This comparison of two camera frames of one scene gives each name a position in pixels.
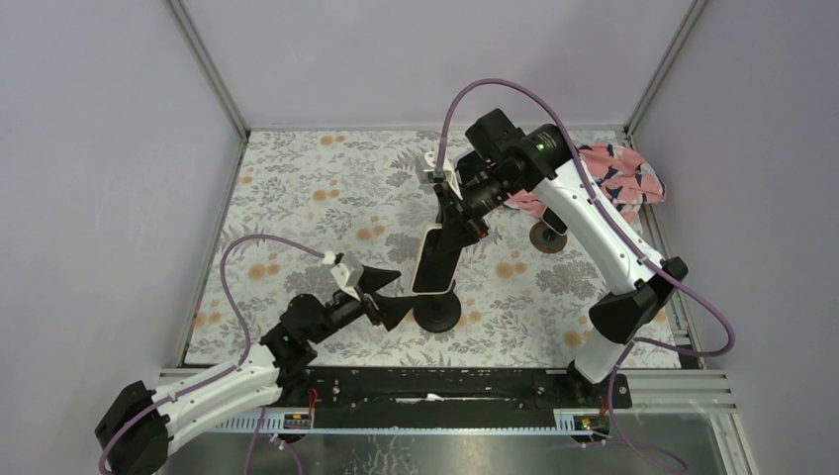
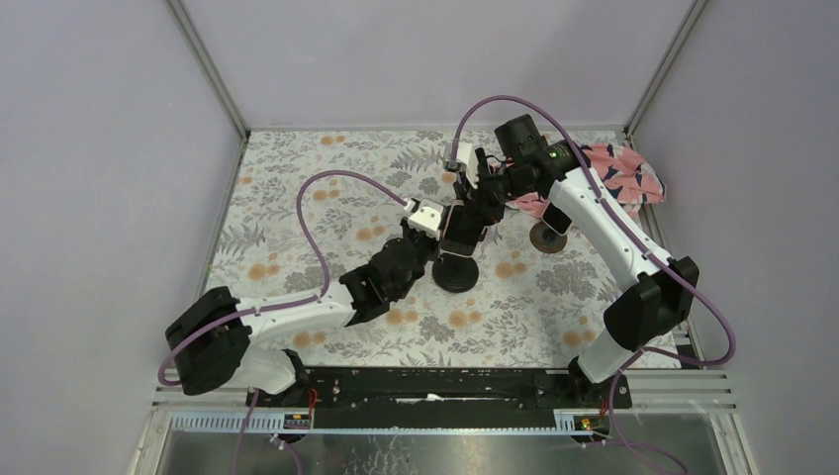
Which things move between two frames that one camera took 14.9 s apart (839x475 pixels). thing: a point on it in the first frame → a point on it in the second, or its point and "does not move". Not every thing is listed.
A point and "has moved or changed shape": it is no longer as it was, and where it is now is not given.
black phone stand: (438, 313) → (454, 272)
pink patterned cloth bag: (631, 182) does not move
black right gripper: (460, 225) → (488, 212)
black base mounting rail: (458, 395) does not move
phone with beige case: (436, 266) has moved or changed shape
